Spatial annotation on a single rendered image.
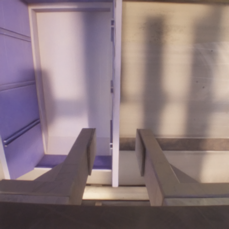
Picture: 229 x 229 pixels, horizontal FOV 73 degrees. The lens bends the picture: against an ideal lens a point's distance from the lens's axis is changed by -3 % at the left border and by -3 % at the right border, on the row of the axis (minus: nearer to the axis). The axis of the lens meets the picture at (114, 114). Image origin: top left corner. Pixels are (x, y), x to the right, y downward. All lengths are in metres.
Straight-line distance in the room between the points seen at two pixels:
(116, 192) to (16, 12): 0.44
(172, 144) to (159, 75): 0.18
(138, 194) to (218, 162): 0.23
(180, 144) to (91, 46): 0.32
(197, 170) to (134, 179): 0.17
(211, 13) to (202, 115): 0.22
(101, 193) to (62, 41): 0.38
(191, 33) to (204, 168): 0.34
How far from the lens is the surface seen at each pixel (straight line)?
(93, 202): 0.48
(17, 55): 0.33
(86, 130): 0.15
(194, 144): 0.46
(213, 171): 0.53
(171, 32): 0.39
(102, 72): 0.36
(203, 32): 0.41
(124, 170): 0.45
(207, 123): 0.45
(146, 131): 0.15
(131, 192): 0.46
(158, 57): 0.38
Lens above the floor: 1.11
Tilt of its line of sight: 74 degrees down
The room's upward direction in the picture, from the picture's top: 179 degrees counter-clockwise
